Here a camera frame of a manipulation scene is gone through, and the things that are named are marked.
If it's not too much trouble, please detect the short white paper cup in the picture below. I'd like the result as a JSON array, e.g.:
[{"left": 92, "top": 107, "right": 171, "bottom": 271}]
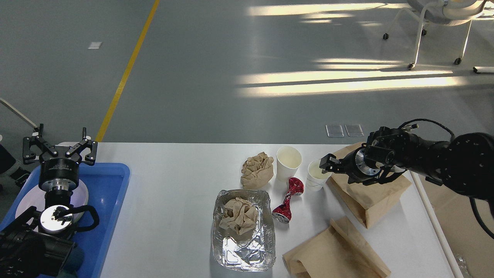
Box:
[{"left": 305, "top": 159, "right": 332, "bottom": 191}]

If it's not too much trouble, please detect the brown paper bag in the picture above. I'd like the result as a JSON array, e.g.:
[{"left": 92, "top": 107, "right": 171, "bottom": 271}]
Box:
[
  {"left": 283, "top": 217, "right": 391, "bottom": 278},
  {"left": 326, "top": 142, "right": 413, "bottom": 229}
]

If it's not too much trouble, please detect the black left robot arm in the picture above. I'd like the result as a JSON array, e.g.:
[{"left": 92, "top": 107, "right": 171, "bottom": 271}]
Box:
[{"left": 1, "top": 125, "right": 100, "bottom": 278}]

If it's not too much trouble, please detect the dark teal mug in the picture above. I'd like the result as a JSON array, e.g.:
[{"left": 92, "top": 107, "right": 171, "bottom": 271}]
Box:
[{"left": 56, "top": 246, "right": 85, "bottom": 278}]

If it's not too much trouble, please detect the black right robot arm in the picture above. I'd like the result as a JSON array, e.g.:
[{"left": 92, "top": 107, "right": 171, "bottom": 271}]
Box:
[{"left": 319, "top": 119, "right": 494, "bottom": 237}]

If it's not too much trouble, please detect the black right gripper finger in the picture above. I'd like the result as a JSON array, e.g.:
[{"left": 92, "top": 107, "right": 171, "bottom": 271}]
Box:
[
  {"left": 347, "top": 172, "right": 384, "bottom": 186},
  {"left": 319, "top": 154, "right": 347, "bottom": 173}
]

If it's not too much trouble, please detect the aluminium foil tray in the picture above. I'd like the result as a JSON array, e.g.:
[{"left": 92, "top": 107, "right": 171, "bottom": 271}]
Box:
[{"left": 211, "top": 189, "right": 276, "bottom": 271}]

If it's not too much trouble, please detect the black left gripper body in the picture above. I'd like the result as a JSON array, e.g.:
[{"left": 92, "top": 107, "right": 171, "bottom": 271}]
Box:
[{"left": 39, "top": 153, "right": 80, "bottom": 192}]

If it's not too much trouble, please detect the crushed red can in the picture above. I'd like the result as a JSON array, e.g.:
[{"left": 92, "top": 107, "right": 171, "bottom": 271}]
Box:
[{"left": 272, "top": 176, "right": 304, "bottom": 224}]

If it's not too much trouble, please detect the pink plastic plate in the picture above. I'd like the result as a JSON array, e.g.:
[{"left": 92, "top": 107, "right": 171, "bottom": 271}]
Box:
[{"left": 15, "top": 181, "right": 89, "bottom": 234}]

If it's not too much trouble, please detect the white floor marker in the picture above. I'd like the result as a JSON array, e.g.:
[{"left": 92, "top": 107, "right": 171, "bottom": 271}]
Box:
[{"left": 88, "top": 42, "right": 102, "bottom": 50}]

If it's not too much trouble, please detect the white plastic bin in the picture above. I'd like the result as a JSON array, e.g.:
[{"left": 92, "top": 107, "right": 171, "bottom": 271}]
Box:
[{"left": 411, "top": 173, "right": 494, "bottom": 278}]

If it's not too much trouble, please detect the floor socket plate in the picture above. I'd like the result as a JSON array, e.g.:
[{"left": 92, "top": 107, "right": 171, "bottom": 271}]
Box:
[
  {"left": 326, "top": 124, "right": 345, "bottom": 138},
  {"left": 345, "top": 124, "right": 365, "bottom": 137}
]

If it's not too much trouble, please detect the brown paper bag front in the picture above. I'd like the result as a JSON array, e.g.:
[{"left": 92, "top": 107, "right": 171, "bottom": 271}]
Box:
[{"left": 283, "top": 217, "right": 391, "bottom": 278}]

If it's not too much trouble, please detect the crumpled brown paper in tray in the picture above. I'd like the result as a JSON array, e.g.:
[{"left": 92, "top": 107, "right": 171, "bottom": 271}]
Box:
[{"left": 219, "top": 197, "right": 259, "bottom": 235}]

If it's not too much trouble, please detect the blue plastic tray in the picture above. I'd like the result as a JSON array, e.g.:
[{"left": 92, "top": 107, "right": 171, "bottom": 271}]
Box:
[{"left": 1, "top": 162, "right": 130, "bottom": 278}]

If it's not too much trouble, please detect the seated person at left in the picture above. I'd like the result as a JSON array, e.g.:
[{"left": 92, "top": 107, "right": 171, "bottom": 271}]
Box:
[{"left": 0, "top": 145, "right": 30, "bottom": 188}]

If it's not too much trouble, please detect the tall white paper cup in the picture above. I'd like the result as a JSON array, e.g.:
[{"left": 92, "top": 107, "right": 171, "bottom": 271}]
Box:
[{"left": 276, "top": 146, "right": 303, "bottom": 182}]

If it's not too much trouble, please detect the white bar on floor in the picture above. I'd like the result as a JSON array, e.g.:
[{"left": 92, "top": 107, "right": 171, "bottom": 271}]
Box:
[{"left": 473, "top": 66, "right": 494, "bottom": 74}]

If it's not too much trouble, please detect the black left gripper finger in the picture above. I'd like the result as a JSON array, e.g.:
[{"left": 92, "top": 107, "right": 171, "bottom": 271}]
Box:
[
  {"left": 65, "top": 128, "right": 98, "bottom": 166},
  {"left": 22, "top": 124, "right": 58, "bottom": 165}
]

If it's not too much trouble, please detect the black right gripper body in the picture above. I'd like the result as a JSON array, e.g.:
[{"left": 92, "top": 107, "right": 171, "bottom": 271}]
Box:
[{"left": 344, "top": 148, "right": 382, "bottom": 175}]

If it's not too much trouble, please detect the crumpled brown paper ball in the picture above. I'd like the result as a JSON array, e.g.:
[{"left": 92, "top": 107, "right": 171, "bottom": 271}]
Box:
[{"left": 240, "top": 152, "right": 274, "bottom": 190}]

